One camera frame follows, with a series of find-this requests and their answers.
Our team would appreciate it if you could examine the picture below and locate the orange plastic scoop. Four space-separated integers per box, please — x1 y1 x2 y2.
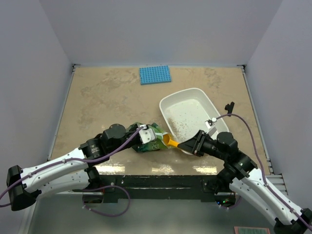
162 134 179 148

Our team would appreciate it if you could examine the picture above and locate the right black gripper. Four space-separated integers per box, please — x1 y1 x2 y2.
178 129 227 160

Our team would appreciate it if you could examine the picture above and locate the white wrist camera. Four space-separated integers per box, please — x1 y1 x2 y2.
205 117 218 137
138 124 156 144

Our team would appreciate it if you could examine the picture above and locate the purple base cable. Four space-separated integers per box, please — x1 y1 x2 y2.
82 184 132 217
219 195 243 210

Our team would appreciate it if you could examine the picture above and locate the pink green board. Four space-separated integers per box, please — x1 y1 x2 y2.
234 226 270 234

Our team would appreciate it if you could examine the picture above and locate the white litter box tray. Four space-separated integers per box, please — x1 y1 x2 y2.
159 88 229 143

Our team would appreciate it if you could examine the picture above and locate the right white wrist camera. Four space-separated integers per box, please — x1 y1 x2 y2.
205 117 218 137

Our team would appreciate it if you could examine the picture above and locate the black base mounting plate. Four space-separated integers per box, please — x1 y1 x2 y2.
87 175 237 206

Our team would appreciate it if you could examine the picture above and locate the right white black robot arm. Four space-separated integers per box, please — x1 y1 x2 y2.
177 130 312 234

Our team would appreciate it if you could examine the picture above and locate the green litter bag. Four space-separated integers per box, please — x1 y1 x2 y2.
131 122 169 153

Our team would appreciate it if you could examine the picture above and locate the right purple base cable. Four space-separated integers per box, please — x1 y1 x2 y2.
219 195 243 210

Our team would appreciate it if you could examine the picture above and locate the blue studded plate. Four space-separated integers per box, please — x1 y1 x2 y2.
139 66 172 85

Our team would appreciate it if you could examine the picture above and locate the black bag clip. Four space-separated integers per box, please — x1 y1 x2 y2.
224 101 235 115

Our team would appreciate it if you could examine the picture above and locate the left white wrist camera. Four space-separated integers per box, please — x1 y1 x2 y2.
138 124 156 144

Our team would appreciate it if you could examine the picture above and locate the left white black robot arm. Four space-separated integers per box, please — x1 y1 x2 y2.
0 123 147 211

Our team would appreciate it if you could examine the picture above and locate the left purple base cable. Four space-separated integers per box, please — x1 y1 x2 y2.
82 184 132 217

